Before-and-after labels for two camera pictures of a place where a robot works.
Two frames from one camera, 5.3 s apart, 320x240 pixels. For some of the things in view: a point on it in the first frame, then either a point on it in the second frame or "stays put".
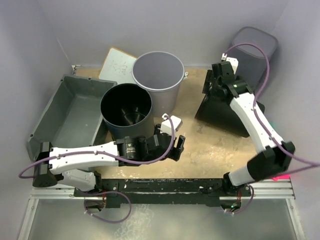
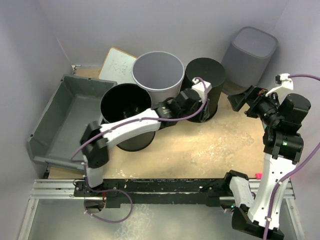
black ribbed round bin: [219, 113] to [210, 70]
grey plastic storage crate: [71, 116] stays put
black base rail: [162, 192] stays put
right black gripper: [209, 79] to [256, 94]
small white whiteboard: [118, 67] stays put
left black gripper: [178, 147] to [199, 104]
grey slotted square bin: [252, 49] stays put
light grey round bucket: [161, 74] stays put
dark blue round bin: [127, 111] stays put
